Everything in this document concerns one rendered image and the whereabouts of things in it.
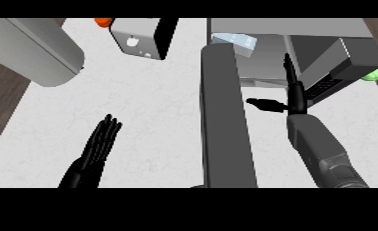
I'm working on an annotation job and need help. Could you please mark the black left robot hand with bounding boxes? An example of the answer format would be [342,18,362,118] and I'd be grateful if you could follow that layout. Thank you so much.
[58,113,125,189]

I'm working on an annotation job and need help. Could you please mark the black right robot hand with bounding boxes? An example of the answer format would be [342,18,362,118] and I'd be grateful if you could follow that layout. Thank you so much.
[246,52,311,116]

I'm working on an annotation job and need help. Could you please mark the grey microwave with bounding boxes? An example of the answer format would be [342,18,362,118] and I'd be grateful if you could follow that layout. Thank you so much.
[206,18,378,109]

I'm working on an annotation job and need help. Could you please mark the pale blue milk carton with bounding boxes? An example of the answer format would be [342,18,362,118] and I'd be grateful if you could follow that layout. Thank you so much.
[212,32,259,58]

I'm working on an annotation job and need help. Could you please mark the green object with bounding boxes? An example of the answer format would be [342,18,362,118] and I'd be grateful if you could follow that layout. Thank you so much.
[361,68,378,85]

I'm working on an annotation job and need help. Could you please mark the grey rounded appliance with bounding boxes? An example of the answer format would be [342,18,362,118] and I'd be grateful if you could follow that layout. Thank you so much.
[0,18,86,88]

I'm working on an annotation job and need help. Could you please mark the grey and black toaster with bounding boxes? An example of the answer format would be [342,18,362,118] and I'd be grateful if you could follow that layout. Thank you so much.
[108,18,181,61]

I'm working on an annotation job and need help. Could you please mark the orange object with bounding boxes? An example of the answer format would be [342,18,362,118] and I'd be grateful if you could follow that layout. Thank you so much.
[94,18,116,28]

